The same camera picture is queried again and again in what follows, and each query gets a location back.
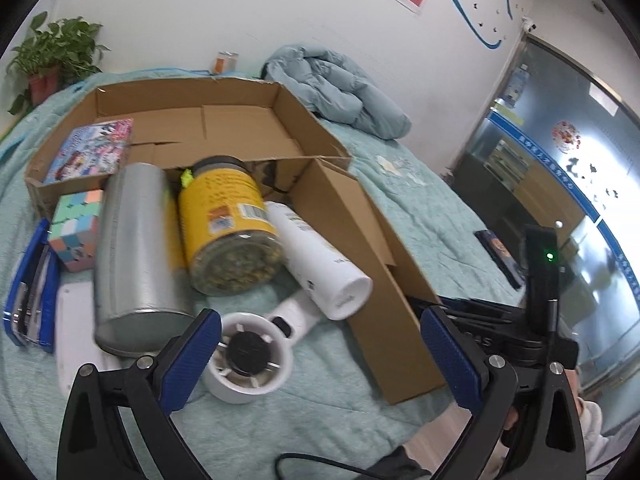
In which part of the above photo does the colourful board game box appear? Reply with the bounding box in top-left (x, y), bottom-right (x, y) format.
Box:
top-left (43, 118), bottom-right (134, 184)

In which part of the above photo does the white spray bottle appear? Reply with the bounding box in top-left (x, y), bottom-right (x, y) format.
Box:
top-left (265, 202), bottom-right (373, 321)

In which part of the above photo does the yellow label glass jar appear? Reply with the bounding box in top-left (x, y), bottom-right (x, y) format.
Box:
top-left (178, 155), bottom-right (283, 296)

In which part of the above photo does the glass door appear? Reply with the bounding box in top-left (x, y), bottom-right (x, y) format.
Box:
top-left (452, 38), bottom-right (639, 434)

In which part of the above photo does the white hair dryer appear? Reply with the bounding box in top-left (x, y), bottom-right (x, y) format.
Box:
top-left (200, 288), bottom-right (327, 406)

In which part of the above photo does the teal quilt blanket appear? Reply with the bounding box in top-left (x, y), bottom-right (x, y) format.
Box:
top-left (1, 74), bottom-right (522, 479)

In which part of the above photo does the light blue jacket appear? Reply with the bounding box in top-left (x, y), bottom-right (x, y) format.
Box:
top-left (262, 44), bottom-right (411, 141)

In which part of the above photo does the person right hand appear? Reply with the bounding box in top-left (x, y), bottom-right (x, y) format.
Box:
top-left (491, 369), bottom-right (608, 469)

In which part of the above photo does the brown cardboard box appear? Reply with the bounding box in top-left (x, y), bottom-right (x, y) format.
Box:
top-left (25, 77), bottom-right (444, 404)

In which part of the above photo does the blue stapler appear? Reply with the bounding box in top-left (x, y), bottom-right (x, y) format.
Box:
top-left (3, 219), bottom-right (61, 354)

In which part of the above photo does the black cable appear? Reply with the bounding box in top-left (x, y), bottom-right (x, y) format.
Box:
top-left (273, 446), bottom-right (432, 480)

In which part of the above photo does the small orange label jar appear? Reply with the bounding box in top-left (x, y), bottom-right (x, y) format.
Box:
top-left (210, 51), bottom-right (239, 75)

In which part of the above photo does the pastel rubik cube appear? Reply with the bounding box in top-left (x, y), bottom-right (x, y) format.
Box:
top-left (48, 190), bottom-right (103, 272)

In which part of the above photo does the white device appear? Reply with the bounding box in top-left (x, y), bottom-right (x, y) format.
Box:
top-left (54, 282), bottom-right (122, 398)

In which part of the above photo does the silver metal can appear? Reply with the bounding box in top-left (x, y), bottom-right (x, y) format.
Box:
top-left (94, 162), bottom-right (195, 358)

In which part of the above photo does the potted green plant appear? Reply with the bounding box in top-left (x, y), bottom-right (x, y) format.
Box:
top-left (6, 11), bottom-right (110, 116)

